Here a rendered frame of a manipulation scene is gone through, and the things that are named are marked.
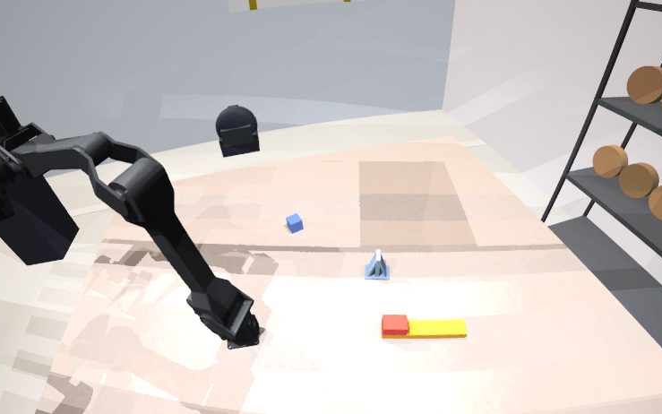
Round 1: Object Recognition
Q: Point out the yellow bar with red block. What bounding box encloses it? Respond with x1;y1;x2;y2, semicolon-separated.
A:
381;314;467;339

